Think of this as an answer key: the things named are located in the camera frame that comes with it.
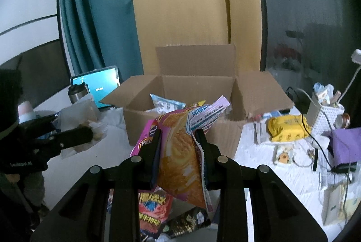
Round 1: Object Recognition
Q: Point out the black gold snack bag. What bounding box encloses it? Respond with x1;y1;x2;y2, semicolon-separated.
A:
162;207;211;238

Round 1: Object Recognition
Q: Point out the white green box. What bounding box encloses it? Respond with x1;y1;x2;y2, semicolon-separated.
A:
322;184;345;226

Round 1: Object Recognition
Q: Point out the translucent bread bag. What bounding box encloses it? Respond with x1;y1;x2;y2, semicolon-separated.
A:
53;94;108;159

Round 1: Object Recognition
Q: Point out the yellow snack packet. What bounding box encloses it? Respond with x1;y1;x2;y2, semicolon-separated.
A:
189;100;206;107

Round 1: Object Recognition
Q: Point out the stainless steel travel mug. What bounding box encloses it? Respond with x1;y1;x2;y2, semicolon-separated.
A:
67;83;89;104

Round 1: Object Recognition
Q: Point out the pink potato chips bag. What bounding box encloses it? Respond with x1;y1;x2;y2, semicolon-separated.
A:
130;96;230;212

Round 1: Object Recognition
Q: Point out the blue white snack bag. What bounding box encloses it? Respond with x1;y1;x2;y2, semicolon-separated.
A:
149;94;186;114

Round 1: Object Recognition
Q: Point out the white desk lamp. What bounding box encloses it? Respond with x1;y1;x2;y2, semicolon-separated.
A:
337;48;361;103

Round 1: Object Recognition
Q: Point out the red yellow snack bag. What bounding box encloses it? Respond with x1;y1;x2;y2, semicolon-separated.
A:
138;190;173;238

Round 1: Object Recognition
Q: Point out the small duck print packet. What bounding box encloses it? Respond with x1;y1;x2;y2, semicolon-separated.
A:
273;144;294;165

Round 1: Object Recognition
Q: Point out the yellow wet wipes pack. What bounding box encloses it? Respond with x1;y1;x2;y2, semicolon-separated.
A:
266;115;311;143

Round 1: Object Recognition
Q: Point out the black cable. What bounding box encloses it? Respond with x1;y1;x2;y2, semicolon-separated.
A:
286;86;351;174

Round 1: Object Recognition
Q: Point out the white perforated basket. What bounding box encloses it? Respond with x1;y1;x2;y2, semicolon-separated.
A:
306;94;345;136

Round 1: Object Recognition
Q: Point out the teal curtain left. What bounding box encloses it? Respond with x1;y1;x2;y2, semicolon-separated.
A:
58;0;143;81

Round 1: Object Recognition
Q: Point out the tablet with teal screen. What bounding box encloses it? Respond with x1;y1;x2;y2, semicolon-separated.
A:
70;66;120;109

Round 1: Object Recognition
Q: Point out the purple folded cloth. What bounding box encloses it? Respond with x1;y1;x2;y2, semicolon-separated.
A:
330;127;361;166

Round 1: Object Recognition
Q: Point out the brown cardboard box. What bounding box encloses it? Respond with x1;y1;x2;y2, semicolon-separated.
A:
102;44;294;158

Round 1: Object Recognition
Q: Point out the yellow curtain left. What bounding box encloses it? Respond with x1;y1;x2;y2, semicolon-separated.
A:
133;0;262;74

